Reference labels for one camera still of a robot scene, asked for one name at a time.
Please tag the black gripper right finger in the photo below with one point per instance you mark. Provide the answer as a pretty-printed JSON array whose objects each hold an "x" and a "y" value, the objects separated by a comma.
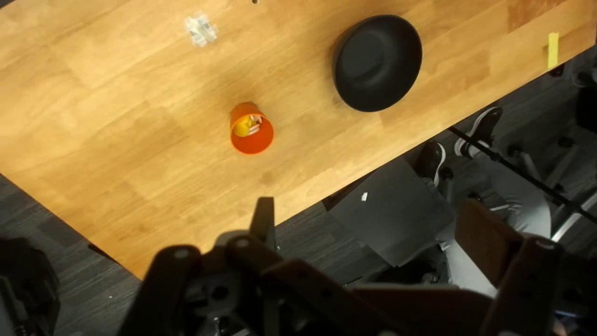
[{"x": 523, "y": 287}]

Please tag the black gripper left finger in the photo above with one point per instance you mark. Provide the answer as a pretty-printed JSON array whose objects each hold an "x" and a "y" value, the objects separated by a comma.
[{"x": 187, "y": 292}]

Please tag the orange plastic cup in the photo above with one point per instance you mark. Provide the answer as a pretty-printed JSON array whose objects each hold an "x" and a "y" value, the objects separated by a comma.
[{"x": 252, "y": 141}]

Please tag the yellow-green oval candy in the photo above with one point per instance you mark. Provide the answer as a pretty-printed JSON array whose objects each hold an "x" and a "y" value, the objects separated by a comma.
[{"x": 239, "y": 126}]

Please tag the white oval candy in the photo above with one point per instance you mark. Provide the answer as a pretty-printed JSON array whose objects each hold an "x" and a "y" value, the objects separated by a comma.
[{"x": 252, "y": 126}]

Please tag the black bowl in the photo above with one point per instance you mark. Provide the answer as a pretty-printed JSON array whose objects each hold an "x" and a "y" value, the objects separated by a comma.
[{"x": 377, "y": 63}]

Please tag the black light stand pole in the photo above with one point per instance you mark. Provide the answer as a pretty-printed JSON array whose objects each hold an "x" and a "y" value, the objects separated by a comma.
[{"x": 528, "y": 178}]

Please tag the yellow tape strip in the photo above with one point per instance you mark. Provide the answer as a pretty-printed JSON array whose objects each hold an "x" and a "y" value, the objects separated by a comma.
[{"x": 552, "y": 49}]

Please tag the white plastic peg stand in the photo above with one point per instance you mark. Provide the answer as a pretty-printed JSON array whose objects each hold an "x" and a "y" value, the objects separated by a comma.
[{"x": 200, "y": 31}]

